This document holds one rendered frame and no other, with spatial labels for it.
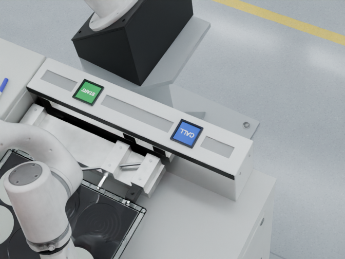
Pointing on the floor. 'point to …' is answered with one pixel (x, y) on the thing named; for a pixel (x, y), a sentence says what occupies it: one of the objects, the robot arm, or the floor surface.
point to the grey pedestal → (190, 106)
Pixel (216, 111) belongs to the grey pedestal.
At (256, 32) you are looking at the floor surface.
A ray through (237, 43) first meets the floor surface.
